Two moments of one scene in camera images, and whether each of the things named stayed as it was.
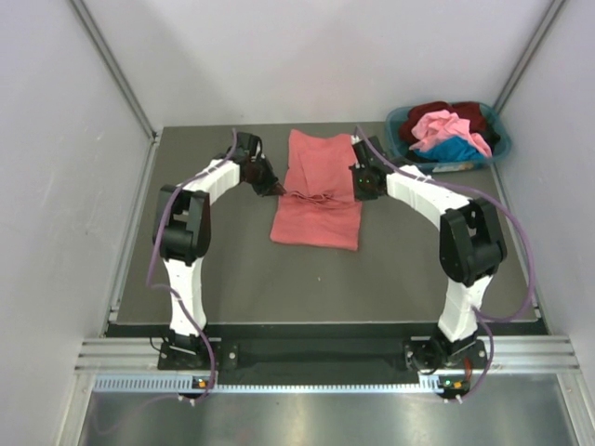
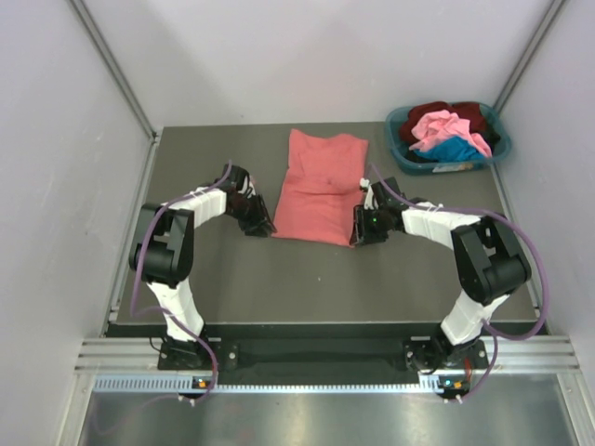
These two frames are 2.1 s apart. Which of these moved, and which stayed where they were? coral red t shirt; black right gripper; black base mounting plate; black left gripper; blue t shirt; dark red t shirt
Moved: black right gripper; black left gripper
Stayed: blue t shirt; black base mounting plate; coral red t shirt; dark red t shirt
